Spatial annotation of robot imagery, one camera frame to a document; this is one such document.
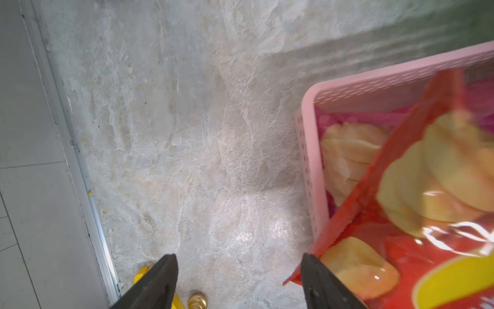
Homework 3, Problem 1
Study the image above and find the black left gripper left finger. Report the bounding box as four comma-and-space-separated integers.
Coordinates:
111, 254, 179, 309

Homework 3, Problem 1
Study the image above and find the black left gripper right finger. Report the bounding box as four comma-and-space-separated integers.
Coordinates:
301, 253, 367, 309

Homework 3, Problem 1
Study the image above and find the red Lay's chip bag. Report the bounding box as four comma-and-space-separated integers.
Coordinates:
282, 68, 494, 309

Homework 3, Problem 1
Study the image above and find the pink Lay's chip bag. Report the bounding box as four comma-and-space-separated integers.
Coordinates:
314, 73, 494, 219

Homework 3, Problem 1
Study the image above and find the pink plastic basket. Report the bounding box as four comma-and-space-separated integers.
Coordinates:
295, 41, 493, 238

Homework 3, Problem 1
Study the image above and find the small brass knob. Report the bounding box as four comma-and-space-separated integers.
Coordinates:
187, 292, 208, 309

